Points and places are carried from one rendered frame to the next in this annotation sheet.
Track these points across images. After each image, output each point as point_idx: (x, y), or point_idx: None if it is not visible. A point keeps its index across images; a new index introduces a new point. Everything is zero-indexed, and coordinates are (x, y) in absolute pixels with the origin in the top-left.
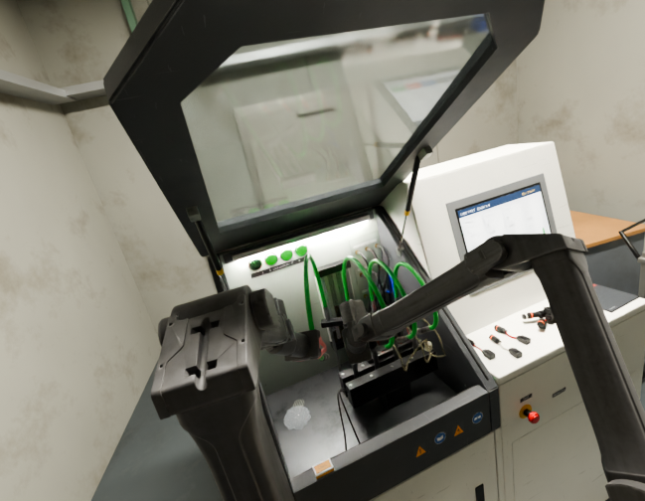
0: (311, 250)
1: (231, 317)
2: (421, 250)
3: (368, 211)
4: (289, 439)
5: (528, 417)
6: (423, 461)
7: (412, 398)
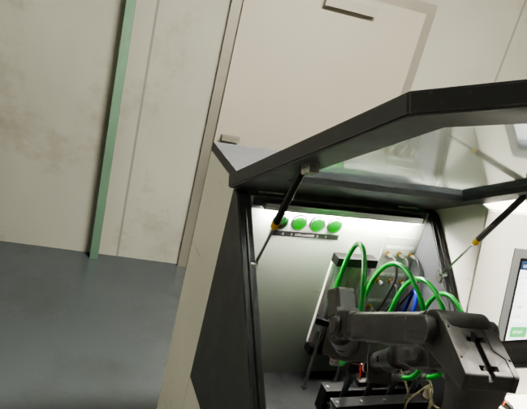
0: (343, 230)
1: (492, 340)
2: (469, 286)
3: (421, 213)
4: None
5: None
6: None
7: None
